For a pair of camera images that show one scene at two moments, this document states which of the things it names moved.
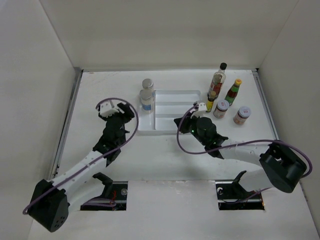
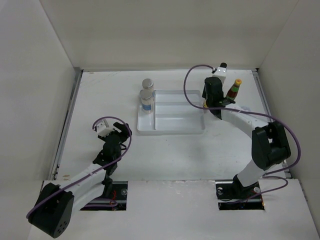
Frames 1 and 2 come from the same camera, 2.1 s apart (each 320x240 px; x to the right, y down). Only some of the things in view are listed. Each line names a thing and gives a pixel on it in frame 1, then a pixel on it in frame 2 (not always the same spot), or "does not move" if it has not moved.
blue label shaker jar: [147, 101] does not move
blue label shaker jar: [147, 83] does not move
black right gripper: [185, 121] → [204, 94]
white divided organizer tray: [169, 105] does not move
